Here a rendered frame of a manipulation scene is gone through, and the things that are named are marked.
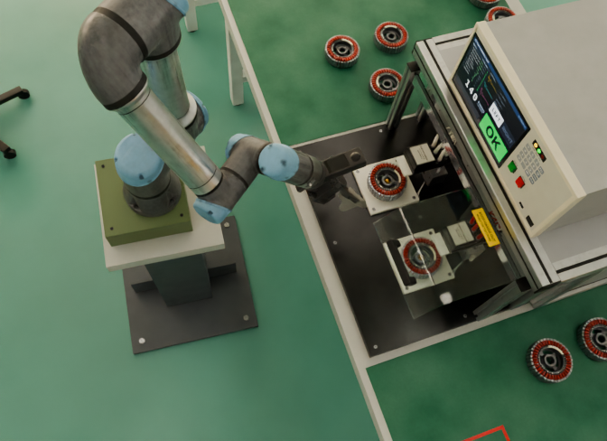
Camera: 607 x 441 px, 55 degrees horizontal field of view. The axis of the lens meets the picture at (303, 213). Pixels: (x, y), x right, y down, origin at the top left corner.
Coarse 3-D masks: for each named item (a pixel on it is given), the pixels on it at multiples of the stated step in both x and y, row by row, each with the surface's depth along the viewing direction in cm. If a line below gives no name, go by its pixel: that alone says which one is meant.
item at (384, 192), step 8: (376, 168) 165; (384, 168) 165; (392, 168) 166; (368, 176) 165; (376, 176) 164; (384, 176) 165; (392, 176) 167; (400, 176) 165; (368, 184) 165; (376, 184) 163; (384, 184) 165; (392, 184) 166; (400, 184) 164; (376, 192) 163; (384, 192) 162; (392, 192) 162; (400, 192) 163; (384, 200) 164; (392, 200) 164
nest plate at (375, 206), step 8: (392, 160) 171; (360, 168) 169; (368, 168) 169; (360, 176) 168; (360, 184) 167; (408, 184) 168; (368, 192) 166; (408, 192) 167; (368, 200) 165; (376, 200) 165; (400, 200) 166; (408, 200) 166; (416, 200) 166; (368, 208) 165; (376, 208) 164; (384, 208) 164; (392, 208) 165
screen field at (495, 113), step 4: (492, 104) 127; (492, 108) 127; (496, 108) 126; (492, 112) 128; (496, 112) 126; (492, 116) 128; (496, 116) 127; (500, 116) 125; (496, 120) 127; (500, 120) 125; (500, 124) 126; (504, 124) 124; (500, 128) 126; (504, 128) 125; (508, 128) 124; (504, 132) 125; (508, 132) 124; (504, 136) 126; (508, 136) 124; (512, 136) 123; (508, 140) 125; (512, 140) 123; (508, 144) 125; (512, 144) 124
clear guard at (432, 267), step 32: (480, 192) 136; (384, 224) 135; (416, 224) 132; (448, 224) 132; (416, 256) 129; (448, 256) 129; (480, 256) 130; (512, 256) 130; (416, 288) 129; (448, 288) 126; (480, 288) 126
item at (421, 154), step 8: (424, 144) 157; (440, 144) 160; (408, 152) 157; (416, 152) 156; (424, 152) 156; (432, 152) 157; (440, 152) 159; (400, 160) 159; (408, 160) 158; (416, 160) 155; (424, 160) 155; (432, 160) 156; (448, 160) 159; (400, 168) 159; (408, 168) 159; (416, 168) 156; (424, 168) 157; (432, 168) 158; (440, 168) 163
